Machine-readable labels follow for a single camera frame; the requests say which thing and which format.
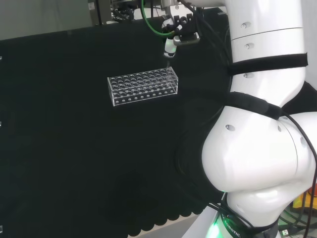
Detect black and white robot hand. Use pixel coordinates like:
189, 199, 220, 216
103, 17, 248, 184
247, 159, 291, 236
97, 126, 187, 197
161, 14, 197, 59

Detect clear acrylic test tube rack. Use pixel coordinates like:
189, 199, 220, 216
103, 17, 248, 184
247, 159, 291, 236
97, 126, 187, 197
107, 67, 179, 107

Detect grey metal cabinet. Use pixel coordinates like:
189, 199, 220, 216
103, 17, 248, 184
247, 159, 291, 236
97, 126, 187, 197
87, 0, 103, 26

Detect black bench cloth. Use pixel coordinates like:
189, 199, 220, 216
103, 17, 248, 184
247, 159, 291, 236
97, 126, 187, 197
0, 8, 317, 238

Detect yellow stop button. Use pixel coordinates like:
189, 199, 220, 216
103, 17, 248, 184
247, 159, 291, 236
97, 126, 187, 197
292, 190, 317, 214

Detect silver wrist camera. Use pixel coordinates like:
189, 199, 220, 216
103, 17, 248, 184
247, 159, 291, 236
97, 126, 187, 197
173, 32, 201, 46

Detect green cable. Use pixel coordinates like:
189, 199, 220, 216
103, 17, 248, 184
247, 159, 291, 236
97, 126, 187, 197
140, 0, 174, 38

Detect black padded arm strap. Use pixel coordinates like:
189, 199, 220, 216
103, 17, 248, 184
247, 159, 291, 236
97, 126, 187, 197
222, 91, 283, 120

